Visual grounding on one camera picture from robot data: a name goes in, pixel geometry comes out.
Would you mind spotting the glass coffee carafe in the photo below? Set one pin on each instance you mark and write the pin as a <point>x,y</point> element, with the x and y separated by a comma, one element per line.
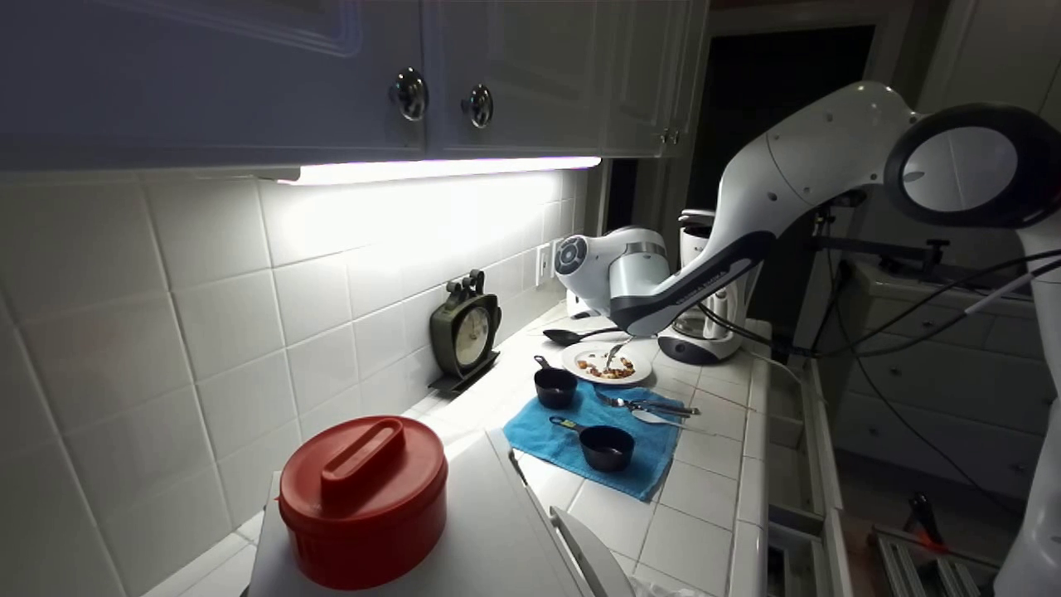
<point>708,319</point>

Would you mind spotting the white plate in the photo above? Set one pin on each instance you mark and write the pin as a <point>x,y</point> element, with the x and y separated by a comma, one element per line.
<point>636,373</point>

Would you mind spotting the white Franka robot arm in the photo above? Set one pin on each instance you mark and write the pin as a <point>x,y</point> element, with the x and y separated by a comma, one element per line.
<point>798,166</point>

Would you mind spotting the under-cabinet light strip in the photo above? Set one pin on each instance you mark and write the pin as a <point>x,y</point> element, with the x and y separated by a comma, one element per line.
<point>443,170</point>

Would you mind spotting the white drawer chest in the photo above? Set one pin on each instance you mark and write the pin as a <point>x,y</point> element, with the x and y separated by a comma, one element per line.
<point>938,385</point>

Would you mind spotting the brown food pieces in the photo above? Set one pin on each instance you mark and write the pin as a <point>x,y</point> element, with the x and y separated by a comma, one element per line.
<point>617,365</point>

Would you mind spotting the dark analog kitchen clock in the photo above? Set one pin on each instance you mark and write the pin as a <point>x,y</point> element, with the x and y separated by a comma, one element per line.
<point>466,337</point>

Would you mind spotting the black plastic ladle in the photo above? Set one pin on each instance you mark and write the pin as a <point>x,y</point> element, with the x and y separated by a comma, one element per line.
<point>564,337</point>

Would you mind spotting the round metal cabinet knob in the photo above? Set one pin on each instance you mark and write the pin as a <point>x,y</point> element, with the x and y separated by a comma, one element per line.
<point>408,96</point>
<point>477,109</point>

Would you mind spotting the silver metal fork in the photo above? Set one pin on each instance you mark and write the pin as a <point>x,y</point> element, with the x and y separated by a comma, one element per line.
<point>615,361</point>
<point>682,411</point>

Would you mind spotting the blue cloth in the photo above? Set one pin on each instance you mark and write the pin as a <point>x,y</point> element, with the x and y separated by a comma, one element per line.
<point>542,436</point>

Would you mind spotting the white coffee maker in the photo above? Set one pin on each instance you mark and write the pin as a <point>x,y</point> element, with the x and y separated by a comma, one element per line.
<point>708,353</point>

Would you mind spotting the white upper cabinets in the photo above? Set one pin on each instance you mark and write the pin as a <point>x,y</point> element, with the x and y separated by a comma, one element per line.
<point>221,79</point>

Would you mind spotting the red lidded container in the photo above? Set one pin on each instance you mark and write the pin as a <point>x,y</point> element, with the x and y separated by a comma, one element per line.
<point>359,501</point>

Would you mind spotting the white wall outlet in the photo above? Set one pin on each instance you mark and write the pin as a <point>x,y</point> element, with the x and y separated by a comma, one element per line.
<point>545,265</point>

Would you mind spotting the open white drawer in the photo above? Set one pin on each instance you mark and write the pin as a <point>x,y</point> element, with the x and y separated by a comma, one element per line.
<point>790,466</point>

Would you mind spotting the small black pot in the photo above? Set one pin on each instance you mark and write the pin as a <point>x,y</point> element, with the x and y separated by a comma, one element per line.
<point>556,391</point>
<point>608,449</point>

